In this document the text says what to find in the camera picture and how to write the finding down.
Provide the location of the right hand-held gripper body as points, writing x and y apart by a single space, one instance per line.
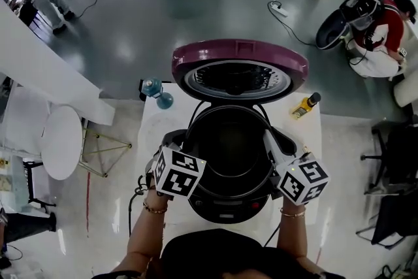
303 179

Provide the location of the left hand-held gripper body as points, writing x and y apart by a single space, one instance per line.
178 173

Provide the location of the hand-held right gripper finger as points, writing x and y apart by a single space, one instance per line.
286 147
273 150

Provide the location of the black pot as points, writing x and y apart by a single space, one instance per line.
228 147

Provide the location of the person's left forearm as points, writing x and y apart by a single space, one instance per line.
143 238

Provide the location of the person's right forearm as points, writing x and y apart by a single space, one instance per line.
294 235

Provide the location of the pale yellow snack pieces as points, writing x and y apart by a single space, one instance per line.
305 149

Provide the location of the yellow oil bottle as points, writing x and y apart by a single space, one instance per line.
305 106

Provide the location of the teal lantern ornament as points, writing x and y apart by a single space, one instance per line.
156 91

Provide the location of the black bag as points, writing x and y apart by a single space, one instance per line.
142 89

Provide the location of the black office chair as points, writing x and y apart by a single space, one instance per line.
395 222
398 157

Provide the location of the person's black shirt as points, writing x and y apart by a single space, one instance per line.
235 255

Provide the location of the purple rice cooker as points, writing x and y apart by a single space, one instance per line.
238 52

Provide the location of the round white side table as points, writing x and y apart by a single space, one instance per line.
62 143

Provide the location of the grey shell backpack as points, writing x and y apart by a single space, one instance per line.
331 26

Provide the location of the white power strip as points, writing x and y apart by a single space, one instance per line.
279 9

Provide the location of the black metal rack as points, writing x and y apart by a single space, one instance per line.
36 186

